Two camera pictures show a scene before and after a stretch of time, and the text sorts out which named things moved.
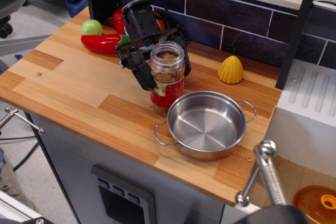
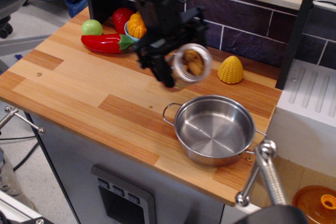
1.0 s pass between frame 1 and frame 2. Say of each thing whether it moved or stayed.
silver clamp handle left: stayed
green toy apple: stayed
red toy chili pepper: stayed
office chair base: stayed
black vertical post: stayed
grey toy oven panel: stayed
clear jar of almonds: moved
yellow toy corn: stayed
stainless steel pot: moved
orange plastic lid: stayed
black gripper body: moved
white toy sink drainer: stayed
